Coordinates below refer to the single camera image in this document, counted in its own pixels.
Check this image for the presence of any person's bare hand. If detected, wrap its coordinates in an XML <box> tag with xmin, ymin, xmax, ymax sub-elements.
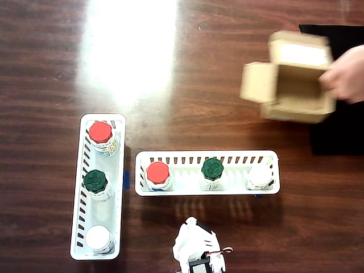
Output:
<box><xmin>320</xmin><ymin>44</ymin><xmax>364</xmax><ymax>104</ymax></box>

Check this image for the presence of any cardboard box with white labels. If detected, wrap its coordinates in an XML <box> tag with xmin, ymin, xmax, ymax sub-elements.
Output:
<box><xmin>240</xmin><ymin>30</ymin><xmax>337</xmax><ymax>123</ymax></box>

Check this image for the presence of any white-capped bottle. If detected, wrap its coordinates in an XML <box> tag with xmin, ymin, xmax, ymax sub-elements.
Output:
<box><xmin>245</xmin><ymin>164</ymin><xmax>274</xmax><ymax>191</ymax></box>
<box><xmin>85</xmin><ymin>225</ymin><xmax>115</xmax><ymax>255</ymax></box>

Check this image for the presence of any black mat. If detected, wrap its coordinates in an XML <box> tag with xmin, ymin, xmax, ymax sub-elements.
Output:
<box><xmin>299</xmin><ymin>24</ymin><xmax>364</xmax><ymax>156</ymax></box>

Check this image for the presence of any red and white servo wire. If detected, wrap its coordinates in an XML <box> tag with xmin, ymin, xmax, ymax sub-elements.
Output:
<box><xmin>209</xmin><ymin>246</ymin><xmax>234</xmax><ymax>255</ymax></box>

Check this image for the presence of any white plastic basket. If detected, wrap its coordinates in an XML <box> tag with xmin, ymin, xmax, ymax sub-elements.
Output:
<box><xmin>69</xmin><ymin>113</ymin><xmax>126</xmax><ymax>261</ymax></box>
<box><xmin>134</xmin><ymin>150</ymin><xmax>282</xmax><ymax>197</ymax></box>

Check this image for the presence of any red-capped bottle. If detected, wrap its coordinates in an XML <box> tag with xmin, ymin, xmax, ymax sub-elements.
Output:
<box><xmin>145</xmin><ymin>161</ymin><xmax>173</xmax><ymax>192</ymax></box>
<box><xmin>88</xmin><ymin>121</ymin><xmax>119</xmax><ymax>157</ymax></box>

